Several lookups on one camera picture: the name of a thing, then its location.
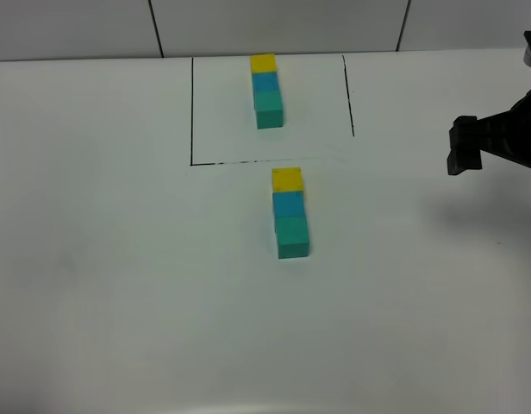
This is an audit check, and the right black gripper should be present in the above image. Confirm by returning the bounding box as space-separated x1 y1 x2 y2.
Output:
447 90 531 176

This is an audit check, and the green template block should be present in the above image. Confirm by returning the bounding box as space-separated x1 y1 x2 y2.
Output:
253 91 284 129

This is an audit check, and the blue template block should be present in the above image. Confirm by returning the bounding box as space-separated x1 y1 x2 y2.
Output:
252 72 280 94

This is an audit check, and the yellow template block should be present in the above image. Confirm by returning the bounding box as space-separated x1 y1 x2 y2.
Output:
250 53 277 74

